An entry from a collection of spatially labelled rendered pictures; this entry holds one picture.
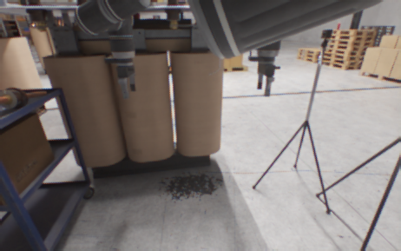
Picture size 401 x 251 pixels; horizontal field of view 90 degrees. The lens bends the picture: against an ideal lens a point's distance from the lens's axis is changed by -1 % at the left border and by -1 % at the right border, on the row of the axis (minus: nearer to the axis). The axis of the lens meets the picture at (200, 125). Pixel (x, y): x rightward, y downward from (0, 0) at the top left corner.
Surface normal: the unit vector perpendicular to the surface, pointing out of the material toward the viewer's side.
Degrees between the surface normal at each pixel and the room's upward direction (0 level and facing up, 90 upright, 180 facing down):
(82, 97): 90
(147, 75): 90
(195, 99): 90
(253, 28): 127
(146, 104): 90
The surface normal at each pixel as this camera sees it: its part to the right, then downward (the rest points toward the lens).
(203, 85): 0.18, 0.43
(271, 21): 0.11, 0.91
